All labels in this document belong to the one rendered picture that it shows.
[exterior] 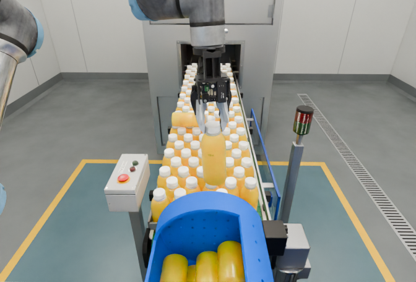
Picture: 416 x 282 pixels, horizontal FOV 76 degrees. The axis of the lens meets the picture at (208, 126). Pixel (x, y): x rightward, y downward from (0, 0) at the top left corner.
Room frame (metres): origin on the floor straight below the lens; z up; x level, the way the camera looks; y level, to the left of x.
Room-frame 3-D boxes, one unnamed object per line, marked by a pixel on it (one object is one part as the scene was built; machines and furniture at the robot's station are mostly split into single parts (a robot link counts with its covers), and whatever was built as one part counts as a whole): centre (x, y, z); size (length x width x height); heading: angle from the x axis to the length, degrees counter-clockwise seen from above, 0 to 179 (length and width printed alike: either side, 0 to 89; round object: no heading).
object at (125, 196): (0.74, 0.28, 1.05); 0.20 x 0.10 x 0.10; 179
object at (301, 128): (0.91, -0.37, 1.18); 0.06 x 0.06 x 0.05
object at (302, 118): (0.91, -0.37, 1.23); 0.06 x 0.06 x 0.04
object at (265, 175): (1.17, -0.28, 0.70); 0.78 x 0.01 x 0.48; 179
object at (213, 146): (0.59, -0.02, 1.27); 0.07 x 0.07 x 0.17
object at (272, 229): (0.58, -0.21, 0.95); 0.10 x 0.07 x 0.10; 89
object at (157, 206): (0.66, 0.16, 0.98); 0.07 x 0.07 x 0.17
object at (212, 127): (0.59, -0.01, 1.36); 0.04 x 0.04 x 0.02
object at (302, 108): (0.91, -0.37, 1.18); 0.06 x 0.06 x 0.16
